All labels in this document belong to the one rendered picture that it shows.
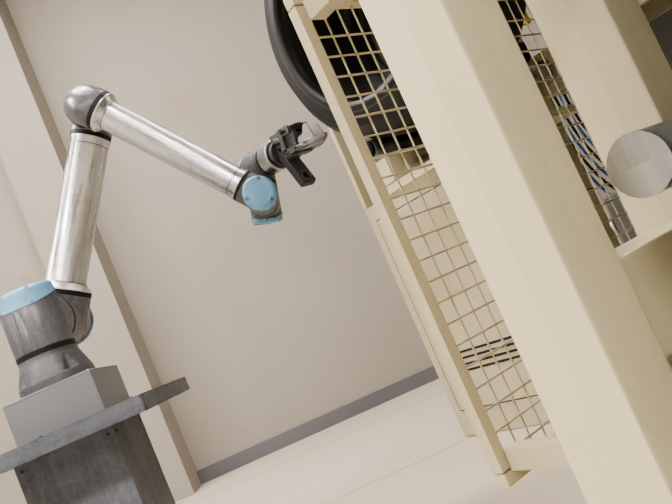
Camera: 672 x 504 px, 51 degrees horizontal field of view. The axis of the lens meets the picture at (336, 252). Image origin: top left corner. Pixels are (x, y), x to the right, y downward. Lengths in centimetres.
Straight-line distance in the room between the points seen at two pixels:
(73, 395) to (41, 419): 9
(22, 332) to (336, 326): 264
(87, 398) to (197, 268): 260
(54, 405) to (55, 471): 15
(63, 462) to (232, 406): 257
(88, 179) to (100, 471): 82
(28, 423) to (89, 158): 75
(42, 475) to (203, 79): 317
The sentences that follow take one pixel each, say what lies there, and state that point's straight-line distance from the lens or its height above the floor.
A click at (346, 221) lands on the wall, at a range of 433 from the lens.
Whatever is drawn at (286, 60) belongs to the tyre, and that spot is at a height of 118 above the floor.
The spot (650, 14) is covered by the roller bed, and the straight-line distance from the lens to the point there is 178.
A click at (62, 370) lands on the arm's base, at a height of 73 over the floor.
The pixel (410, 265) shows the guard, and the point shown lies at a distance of 91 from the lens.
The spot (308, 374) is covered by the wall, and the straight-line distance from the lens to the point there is 430.
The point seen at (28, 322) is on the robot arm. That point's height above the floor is 87.
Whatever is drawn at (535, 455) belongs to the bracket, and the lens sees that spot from 92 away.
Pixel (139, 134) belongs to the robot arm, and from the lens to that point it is 199.
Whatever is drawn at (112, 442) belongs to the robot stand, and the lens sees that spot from 182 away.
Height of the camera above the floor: 58
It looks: 5 degrees up
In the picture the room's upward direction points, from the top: 24 degrees counter-clockwise
